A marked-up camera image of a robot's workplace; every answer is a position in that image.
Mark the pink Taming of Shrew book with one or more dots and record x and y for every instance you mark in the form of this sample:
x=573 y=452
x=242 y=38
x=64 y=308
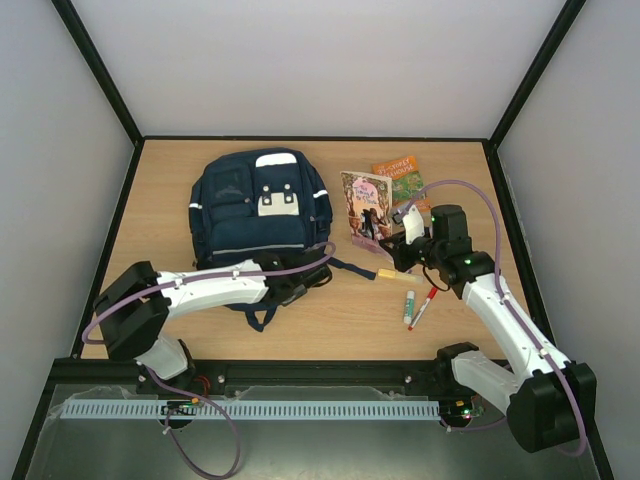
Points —
x=368 y=199

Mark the yellow highlighter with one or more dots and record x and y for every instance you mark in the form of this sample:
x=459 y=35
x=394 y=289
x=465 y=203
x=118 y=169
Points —
x=388 y=274

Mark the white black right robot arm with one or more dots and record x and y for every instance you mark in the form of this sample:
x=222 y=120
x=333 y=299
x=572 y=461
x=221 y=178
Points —
x=546 y=399

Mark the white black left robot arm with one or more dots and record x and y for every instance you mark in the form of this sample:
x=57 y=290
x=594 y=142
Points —
x=132 y=312

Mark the red capped white marker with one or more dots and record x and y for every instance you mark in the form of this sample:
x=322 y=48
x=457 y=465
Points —
x=432 y=293

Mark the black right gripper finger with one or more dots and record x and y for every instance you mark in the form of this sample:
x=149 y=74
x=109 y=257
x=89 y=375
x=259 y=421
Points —
x=400 y=262
x=391 y=243

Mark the black aluminium frame rail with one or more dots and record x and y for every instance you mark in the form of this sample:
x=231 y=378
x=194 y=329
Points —
x=225 y=377

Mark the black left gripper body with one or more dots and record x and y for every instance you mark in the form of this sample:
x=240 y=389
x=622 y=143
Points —
x=297 y=291

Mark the orange Treehouse book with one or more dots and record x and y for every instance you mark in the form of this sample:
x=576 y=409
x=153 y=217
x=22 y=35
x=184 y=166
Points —
x=406 y=179

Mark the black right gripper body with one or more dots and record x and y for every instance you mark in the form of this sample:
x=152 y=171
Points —
x=398 y=245

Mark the green white glue stick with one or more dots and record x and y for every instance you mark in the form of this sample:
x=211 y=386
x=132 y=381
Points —
x=409 y=306

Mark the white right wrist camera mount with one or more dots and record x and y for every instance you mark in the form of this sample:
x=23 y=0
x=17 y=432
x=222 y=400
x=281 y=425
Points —
x=412 y=222

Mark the navy blue student backpack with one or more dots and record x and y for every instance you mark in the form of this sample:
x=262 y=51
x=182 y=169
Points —
x=270 y=200

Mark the light blue slotted cable duct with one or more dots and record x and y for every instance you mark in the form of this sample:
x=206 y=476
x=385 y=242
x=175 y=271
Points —
x=246 y=410

